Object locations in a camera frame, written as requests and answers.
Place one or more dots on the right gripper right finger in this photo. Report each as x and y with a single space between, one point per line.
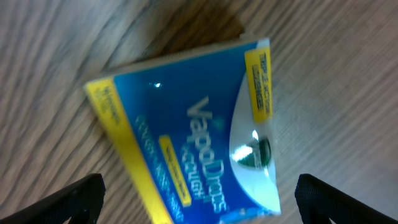
318 202

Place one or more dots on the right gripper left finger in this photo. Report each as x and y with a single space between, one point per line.
79 202

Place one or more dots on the blue yellow VapoDrops box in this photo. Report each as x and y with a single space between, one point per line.
194 132

